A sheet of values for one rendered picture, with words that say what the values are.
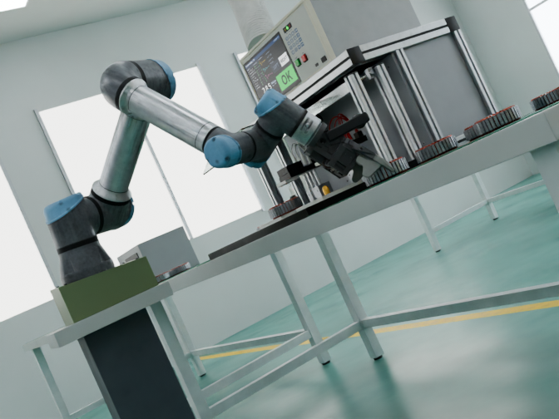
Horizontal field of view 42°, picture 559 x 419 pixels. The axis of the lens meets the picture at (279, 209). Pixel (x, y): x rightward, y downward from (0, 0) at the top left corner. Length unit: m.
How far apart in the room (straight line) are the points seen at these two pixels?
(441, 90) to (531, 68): 7.39
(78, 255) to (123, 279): 0.14
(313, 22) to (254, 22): 1.43
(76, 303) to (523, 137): 1.25
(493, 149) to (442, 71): 0.97
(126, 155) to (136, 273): 0.33
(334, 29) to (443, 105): 0.38
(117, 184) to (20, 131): 4.82
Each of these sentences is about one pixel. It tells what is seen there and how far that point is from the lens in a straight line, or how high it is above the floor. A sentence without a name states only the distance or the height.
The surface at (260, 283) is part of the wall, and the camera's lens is 7.26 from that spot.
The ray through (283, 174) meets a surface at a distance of 2.33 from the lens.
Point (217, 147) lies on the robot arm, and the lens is 1.65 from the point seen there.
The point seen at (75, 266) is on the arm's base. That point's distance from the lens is 2.04.
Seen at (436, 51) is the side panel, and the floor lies 1.03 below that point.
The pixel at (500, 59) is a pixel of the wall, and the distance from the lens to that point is 9.80.
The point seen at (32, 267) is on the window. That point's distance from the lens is 6.61.
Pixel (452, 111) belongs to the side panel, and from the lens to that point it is 2.19.
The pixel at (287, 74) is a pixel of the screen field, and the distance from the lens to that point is 2.30.
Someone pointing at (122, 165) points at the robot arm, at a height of 1.09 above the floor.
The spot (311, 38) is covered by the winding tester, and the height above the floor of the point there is 1.21.
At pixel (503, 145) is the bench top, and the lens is 1.26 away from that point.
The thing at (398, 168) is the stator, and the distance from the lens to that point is 1.74.
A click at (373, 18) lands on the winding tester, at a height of 1.21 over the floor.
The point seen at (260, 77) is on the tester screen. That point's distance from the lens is 2.42.
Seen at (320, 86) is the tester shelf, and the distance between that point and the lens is 2.14.
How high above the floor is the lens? 0.76
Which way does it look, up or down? 1 degrees up
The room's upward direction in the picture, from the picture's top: 25 degrees counter-clockwise
